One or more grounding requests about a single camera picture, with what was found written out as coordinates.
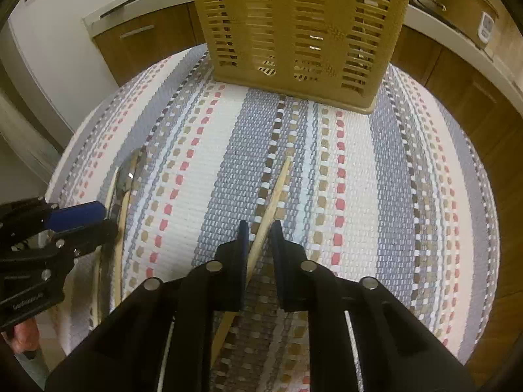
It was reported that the black kitchen knife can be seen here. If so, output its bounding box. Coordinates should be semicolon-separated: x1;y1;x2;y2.
100;0;142;19

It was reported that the striped woven table mat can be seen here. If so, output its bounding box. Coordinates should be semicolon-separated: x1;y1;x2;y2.
45;43;501;392

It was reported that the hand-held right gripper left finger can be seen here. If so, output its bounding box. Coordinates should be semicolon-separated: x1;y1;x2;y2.
45;220;250;392

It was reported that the yellow slotted plastic utensil basket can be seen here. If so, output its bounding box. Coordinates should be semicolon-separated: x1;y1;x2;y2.
186;0;417;116

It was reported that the metal spoon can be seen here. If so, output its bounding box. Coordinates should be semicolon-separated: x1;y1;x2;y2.
100;147;147;319

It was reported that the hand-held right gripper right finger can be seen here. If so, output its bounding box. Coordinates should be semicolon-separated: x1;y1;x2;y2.
268;220;477;392

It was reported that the black power cord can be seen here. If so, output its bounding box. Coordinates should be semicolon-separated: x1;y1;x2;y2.
409;0;447;13

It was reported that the brown rice cooker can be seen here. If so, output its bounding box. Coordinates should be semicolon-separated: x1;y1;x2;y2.
435;0;500;47

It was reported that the person's left hand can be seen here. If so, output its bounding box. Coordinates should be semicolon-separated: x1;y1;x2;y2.
7;319;42;356

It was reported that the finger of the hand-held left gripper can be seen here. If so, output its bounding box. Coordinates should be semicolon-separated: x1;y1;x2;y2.
53;219;119;259
44;201;108;233

